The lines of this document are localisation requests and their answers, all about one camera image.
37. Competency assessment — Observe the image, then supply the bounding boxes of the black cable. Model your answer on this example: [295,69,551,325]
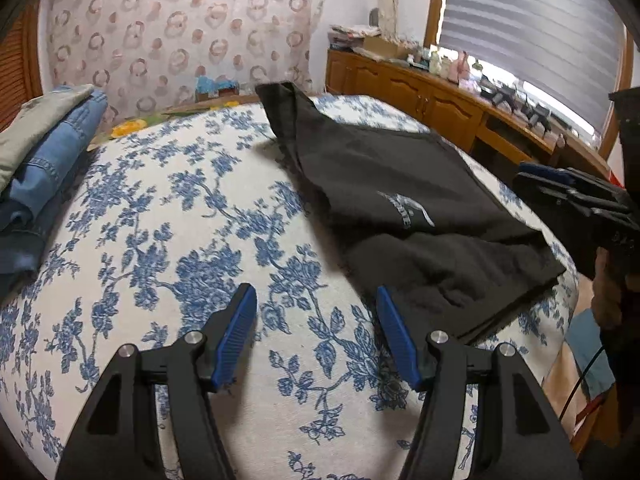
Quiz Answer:
[557,330,608,421]

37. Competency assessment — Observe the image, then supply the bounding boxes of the wooden cabinet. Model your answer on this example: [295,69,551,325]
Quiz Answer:
[325,47,613,176]

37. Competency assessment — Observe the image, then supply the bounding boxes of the folded grey-green pants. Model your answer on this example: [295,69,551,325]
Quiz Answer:
[0,84,96,193]

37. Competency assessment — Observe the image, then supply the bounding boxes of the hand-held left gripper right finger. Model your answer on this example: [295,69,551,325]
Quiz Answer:
[376,286,583,480]

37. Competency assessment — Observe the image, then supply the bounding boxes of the folded blue denim jeans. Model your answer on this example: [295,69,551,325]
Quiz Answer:
[0,91,108,231]

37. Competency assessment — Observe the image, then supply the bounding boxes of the grey window blind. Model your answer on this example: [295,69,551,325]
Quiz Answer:
[437,0,628,136]

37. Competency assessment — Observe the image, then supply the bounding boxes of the folded dark blue jeans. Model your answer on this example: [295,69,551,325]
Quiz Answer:
[0,187,76,301]

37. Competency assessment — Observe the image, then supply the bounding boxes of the blue floral white bedsheet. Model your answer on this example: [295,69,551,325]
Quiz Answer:
[0,94,581,480]

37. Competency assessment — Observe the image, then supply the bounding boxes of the stack of printed cloths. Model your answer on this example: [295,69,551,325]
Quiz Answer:
[327,24,383,52]

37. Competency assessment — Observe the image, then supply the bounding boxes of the person's right hand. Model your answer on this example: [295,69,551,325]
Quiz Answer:
[590,250,631,331]

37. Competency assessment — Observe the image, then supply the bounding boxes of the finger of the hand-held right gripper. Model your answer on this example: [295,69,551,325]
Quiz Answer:
[517,161,626,196]
[514,172,626,221]

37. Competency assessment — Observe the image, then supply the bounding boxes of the open cardboard box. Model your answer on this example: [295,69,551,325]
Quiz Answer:
[362,35,402,59]

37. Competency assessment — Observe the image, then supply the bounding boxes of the circle patterned curtain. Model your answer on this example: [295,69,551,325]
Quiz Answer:
[40,0,328,116]

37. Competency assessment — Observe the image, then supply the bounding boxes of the cardboard box with blue cloth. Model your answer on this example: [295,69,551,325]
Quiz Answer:
[194,76,241,103]

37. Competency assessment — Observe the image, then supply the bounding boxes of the cluster of black devices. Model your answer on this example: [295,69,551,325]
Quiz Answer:
[477,74,557,137]

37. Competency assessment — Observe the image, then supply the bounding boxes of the pink bottle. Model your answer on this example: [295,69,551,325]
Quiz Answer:
[450,50,474,84]

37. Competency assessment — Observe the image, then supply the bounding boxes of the black pants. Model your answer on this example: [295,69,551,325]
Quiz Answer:
[255,81,567,346]

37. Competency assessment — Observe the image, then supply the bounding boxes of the wooden window frame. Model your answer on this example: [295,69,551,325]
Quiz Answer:
[422,0,638,161]

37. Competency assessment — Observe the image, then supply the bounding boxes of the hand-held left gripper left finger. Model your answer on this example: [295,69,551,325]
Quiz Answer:
[55,282,258,480]

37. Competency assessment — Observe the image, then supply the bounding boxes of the wooden louvered wardrobe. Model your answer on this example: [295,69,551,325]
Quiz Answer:
[0,5,43,131]

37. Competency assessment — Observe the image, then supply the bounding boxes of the cluster of small bottles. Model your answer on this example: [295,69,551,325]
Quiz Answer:
[406,45,452,75]

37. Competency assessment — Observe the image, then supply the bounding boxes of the light blue cloth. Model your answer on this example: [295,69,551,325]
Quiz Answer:
[567,309,617,398]

